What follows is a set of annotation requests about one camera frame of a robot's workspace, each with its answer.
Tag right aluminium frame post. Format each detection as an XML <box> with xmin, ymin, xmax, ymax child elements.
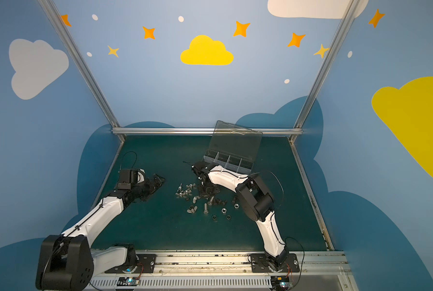
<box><xmin>289</xmin><ymin>0</ymin><xmax>362</xmax><ymax>145</ymax></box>

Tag left aluminium frame post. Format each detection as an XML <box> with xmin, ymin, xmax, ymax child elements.
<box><xmin>38</xmin><ymin>0</ymin><xmax>121</xmax><ymax>129</ymax></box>

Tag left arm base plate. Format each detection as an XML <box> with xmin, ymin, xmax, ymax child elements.
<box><xmin>105</xmin><ymin>253</ymin><xmax>157</xmax><ymax>276</ymax></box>

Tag rear aluminium frame bar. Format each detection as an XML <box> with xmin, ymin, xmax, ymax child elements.
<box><xmin>112</xmin><ymin>127</ymin><xmax>303</xmax><ymax>136</ymax></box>

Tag clear plastic organizer box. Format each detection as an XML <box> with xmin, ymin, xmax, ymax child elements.
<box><xmin>203</xmin><ymin>121</ymin><xmax>263</xmax><ymax>175</ymax></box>

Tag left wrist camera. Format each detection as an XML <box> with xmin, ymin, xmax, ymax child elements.
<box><xmin>116</xmin><ymin>169</ymin><xmax>145</xmax><ymax>190</ymax></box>

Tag circuit board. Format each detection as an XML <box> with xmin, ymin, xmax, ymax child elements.
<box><xmin>270</xmin><ymin>276</ymin><xmax>294</xmax><ymax>291</ymax></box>
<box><xmin>117</xmin><ymin>277</ymin><xmax>141</xmax><ymax>287</ymax></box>

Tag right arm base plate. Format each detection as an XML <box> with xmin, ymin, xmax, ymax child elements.
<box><xmin>248</xmin><ymin>253</ymin><xmax>301</xmax><ymax>273</ymax></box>

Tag left circuit board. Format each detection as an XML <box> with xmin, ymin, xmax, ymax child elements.
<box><xmin>117</xmin><ymin>277</ymin><xmax>141</xmax><ymax>287</ymax></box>

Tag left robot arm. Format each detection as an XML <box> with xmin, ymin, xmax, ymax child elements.
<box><xmin>35</xmin><ymin>170</ymin><xmax>166</xmax><ymax>291</ymax></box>

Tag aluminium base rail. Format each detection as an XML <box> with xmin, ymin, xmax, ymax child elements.
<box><xmin>83</xmin><ymin>251</ymin><xmax>358</xmax><ymax>291</ymax></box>

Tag aluminium frame post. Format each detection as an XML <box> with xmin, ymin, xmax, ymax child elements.
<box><xmin>38</xmin><ymin>0</ymin><xmax>121</xmax><ymax>129</ymax></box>
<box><xmin>289</xmin><ymin>0</ymin><xmax>362</xmax><ymax>145</ymax></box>

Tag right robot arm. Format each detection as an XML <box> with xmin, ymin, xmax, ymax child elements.
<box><xmin>191</xmin><ymin>161</ymin><xmax>288</xmax><ymax>272</ymax></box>

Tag right circuit board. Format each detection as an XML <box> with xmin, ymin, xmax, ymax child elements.
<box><xmin>270</xmin><ymin>276</ymin><xmax>294</xmax><ymax>291</ymax></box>

